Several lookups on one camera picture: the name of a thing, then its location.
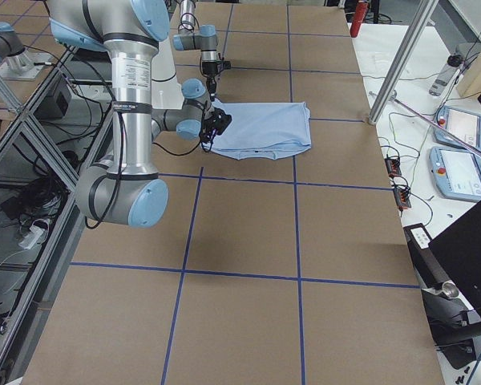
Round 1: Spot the white power strip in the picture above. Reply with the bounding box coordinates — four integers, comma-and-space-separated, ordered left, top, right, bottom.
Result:
18, 221, 49, 249

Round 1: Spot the far teach pendant tablet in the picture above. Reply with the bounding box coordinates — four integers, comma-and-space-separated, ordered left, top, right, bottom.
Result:
436, 106, 481, 150

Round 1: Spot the reacher grabber stick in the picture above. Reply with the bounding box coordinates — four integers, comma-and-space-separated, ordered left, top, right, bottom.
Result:
368, 91, 481, 184

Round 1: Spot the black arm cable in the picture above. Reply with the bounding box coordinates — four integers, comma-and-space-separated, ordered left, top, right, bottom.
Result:
152, 136, 209, 156

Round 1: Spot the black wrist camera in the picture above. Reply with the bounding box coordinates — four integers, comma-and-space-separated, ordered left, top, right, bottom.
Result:
217, 60, 232, 72

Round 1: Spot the near teach pendant tablet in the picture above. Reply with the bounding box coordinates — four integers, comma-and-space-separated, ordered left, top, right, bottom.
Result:
429, 147, 481, 202

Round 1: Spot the black monitor on stand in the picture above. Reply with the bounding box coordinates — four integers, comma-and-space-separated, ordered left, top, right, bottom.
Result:
404, 201, 481, 369

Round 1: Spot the teach pendant tablet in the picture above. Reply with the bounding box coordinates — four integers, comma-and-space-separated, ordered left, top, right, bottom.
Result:
429, 147, 481, 202
436, 106, 481, 150

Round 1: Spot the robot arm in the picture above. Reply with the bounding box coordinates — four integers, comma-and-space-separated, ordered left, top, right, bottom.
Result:
172, 1, 224, 101
47, 1, 232, 229

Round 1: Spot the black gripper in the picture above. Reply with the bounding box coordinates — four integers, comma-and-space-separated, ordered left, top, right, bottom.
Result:
201, 108, 232, 152
201, 60, 220, 100

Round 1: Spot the far orange connector block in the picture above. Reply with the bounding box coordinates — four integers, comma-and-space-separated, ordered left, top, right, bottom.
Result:
384, 156, 402, 178

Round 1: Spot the red cylinder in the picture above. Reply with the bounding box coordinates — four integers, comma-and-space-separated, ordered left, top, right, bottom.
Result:
350, 0, 369, 39

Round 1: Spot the aluminium frame post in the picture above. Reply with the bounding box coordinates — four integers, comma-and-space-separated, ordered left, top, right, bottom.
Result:
367, 0, 439, 125

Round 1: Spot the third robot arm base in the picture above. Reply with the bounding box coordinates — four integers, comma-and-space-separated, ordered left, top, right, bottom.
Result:
0, 22, 52, 81

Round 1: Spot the orange connector block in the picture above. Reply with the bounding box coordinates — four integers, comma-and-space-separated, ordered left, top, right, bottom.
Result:
392, 184, 411, 212
384, 156, 402, 178

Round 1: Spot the near orange connector block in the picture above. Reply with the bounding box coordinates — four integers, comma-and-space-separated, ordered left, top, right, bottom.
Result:
392, 184, 411, 212

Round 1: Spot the aluminium frame rack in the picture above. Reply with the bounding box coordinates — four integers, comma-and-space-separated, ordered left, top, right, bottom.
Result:
0, 37, 111, 384

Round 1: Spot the light blue t-shirt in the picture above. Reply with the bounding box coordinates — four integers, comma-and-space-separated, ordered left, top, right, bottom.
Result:
212, 100, 312, 160

